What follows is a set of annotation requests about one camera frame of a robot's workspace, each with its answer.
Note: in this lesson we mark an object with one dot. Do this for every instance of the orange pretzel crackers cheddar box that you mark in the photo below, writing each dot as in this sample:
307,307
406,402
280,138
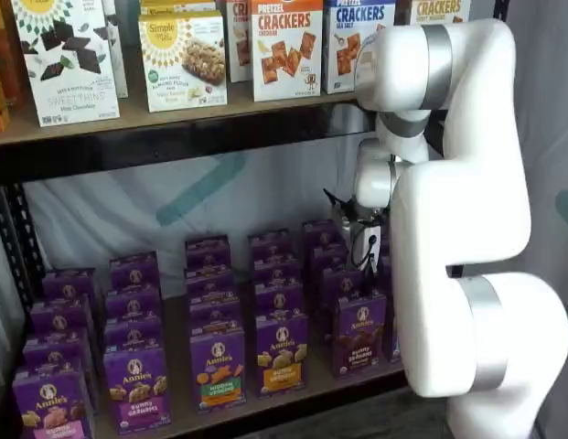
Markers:
283,78

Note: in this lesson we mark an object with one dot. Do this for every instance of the purple Annie's box pink patch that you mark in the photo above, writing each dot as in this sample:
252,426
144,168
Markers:
50,402

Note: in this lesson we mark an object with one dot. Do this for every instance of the purple Annie's box brown patch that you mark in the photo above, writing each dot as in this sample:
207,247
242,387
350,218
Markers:
359,338

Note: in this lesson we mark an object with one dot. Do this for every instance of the purple Annie's box yellow patch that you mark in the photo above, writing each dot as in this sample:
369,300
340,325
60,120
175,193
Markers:
281,356

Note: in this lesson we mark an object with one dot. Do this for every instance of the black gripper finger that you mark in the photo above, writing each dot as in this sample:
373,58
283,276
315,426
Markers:
370,280

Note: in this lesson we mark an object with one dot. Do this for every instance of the dark orange snack box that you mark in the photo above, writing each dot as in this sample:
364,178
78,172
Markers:
10,55

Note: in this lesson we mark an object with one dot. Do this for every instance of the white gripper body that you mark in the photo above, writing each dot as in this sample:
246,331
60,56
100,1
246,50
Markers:
370,242

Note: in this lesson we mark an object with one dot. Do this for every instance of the yellow white Simple Mills box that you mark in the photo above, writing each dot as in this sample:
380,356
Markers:
174,7

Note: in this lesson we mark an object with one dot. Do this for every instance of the purple Annie's box magenta patch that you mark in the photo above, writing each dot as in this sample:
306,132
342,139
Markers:
137,388

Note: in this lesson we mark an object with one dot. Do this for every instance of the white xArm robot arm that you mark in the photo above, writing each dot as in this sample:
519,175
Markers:
462,206

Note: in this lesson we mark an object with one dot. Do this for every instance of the wooden shelf board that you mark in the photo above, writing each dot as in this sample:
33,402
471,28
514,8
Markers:
174,320
137,116

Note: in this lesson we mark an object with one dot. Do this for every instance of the black metal shelf rack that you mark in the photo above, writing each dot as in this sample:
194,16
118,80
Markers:
174,146

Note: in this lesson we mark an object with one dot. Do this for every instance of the white Sweet Thins box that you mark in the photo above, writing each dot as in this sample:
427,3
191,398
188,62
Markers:
68,91

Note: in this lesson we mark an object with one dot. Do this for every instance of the Simple Mills almond bar box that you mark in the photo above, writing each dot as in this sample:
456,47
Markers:
183,87

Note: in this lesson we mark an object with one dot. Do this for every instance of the purple Annie's box green patch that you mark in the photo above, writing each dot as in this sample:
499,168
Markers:
217,370

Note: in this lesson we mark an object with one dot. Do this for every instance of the blue crackers sea salt box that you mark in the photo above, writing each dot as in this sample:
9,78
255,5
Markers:
343,73

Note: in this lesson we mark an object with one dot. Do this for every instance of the white backdrop cloth teal print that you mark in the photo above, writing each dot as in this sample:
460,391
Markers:
128,206

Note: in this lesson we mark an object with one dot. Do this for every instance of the white orange crackers box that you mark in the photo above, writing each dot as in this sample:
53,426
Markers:
238,55

